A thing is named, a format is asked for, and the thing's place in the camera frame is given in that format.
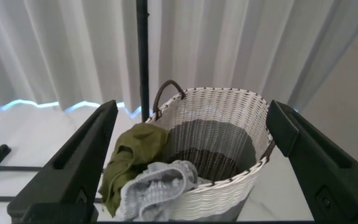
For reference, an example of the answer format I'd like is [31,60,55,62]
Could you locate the black clothes rack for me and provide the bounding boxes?
[0,0,151,203]

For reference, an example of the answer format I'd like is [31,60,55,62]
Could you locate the olive green garment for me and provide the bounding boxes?
[98,122,170,218]

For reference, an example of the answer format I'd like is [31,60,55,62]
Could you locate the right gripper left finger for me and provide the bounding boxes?
[7,99,119,223]

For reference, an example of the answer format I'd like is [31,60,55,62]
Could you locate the white laundry basket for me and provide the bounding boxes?
[144,79,276,222]

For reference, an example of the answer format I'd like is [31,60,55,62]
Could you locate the white curtain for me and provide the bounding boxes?
[0,0,358,114]

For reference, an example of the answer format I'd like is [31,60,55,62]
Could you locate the pale grey shorts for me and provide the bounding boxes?
[116,159,213,222]

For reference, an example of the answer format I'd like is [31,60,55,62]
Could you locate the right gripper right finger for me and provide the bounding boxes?
[265,100,358,223]

